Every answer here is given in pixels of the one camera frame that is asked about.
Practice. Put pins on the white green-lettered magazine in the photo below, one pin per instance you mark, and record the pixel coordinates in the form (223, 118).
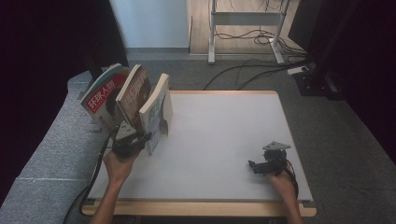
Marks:
(155, 115)

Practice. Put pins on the person's left hand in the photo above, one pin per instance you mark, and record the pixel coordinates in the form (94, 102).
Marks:
(120, 169)

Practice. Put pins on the red-brown cover magazine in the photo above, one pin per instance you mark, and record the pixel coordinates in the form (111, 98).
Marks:
(137, 96)

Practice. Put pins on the black stand with base plate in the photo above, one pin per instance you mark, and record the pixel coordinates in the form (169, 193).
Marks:
(311, 84)
(93, 65)

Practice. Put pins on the person's right hand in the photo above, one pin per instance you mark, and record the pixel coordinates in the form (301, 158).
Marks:
(285, 185)

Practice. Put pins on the white metal desk frame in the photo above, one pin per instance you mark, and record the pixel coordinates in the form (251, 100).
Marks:
(246, 18)

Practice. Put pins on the dark curtain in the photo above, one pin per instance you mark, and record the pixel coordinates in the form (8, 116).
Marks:
(373, 77)

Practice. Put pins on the portrait cover magazine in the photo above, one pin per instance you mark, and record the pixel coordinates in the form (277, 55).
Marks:
(99, 102)

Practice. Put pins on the beige expandable book rack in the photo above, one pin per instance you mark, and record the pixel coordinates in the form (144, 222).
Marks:
(170, 109)

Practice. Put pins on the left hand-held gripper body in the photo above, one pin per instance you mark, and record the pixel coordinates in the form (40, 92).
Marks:
(126, 143)

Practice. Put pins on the white power strip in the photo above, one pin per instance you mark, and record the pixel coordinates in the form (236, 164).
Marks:
(297, 70)

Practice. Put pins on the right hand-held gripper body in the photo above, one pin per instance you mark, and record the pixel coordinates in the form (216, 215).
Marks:
(275, 161)

